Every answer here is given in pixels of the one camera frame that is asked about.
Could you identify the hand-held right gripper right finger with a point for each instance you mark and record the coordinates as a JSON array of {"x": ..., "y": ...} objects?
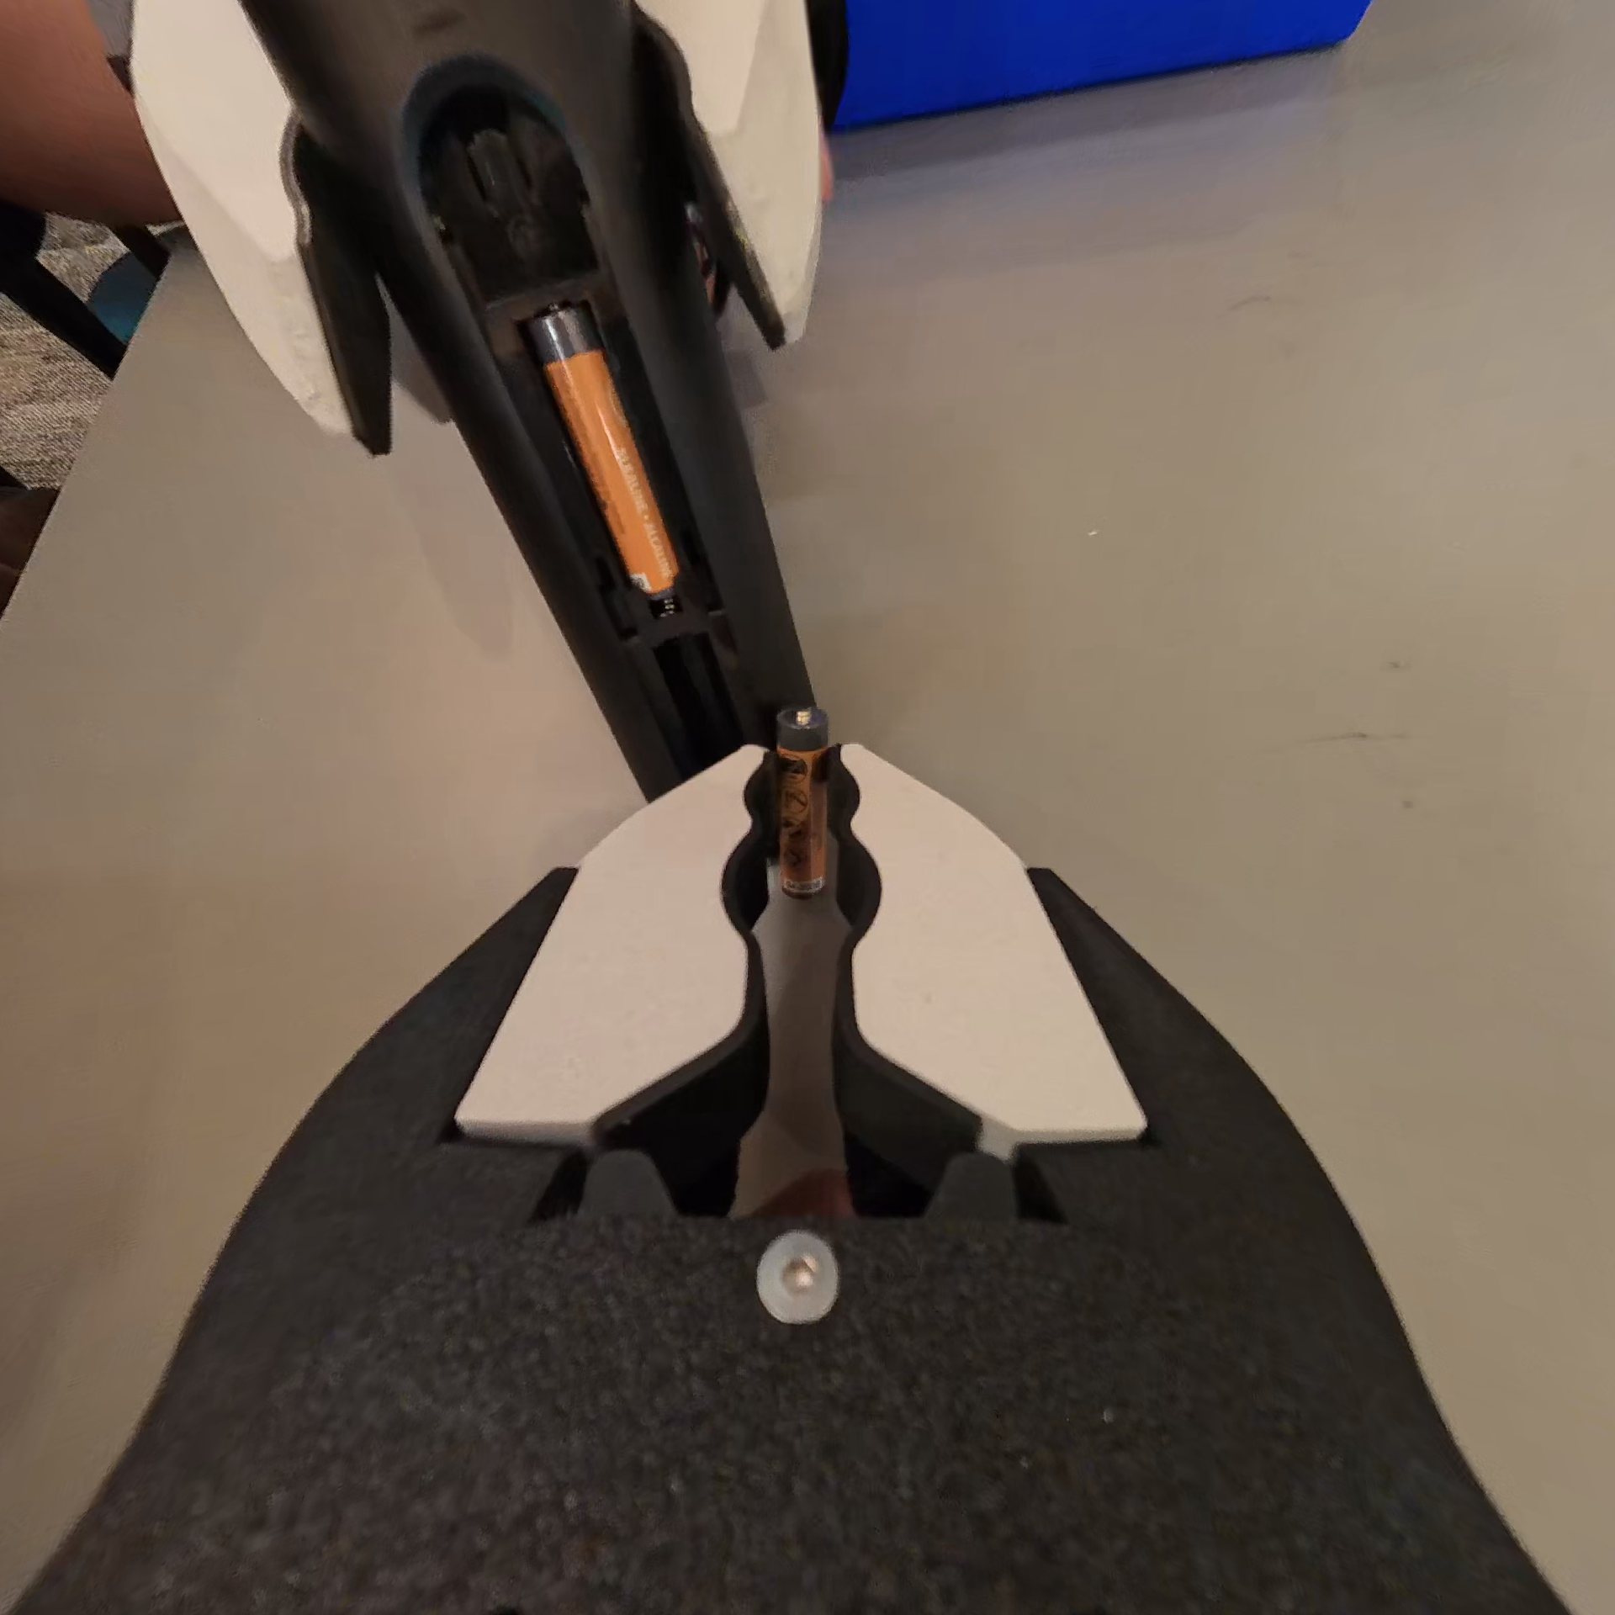
[{"x": 996, "y": 984}]

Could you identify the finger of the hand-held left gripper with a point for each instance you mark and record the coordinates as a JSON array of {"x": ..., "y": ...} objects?
[
  {"x": 213, "y": 152},
  {"x": 789, "y": 152}
]

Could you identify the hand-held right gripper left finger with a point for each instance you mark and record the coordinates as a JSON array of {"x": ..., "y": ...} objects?
[{"x": 617, "y": 984}]

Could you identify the orange and black battery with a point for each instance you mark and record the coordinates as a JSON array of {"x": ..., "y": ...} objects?
[
  {"x": 605, "y": 454},
  {"x": 804, "y": 808}
]

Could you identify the black remote control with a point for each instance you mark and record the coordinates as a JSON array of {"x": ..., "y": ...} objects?
[{"x": 743, "y": 567}]

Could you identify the person's left forearm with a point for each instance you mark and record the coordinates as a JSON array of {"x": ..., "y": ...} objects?
[{"x": 62, "y": 113}]

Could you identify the blue plastic bin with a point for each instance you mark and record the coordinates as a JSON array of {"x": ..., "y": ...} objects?
[{"x": 1071, "y": 57}]

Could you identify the dark brown cloth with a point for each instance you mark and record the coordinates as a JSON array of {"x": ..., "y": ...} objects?
[{"x": 18, "y": 555}]

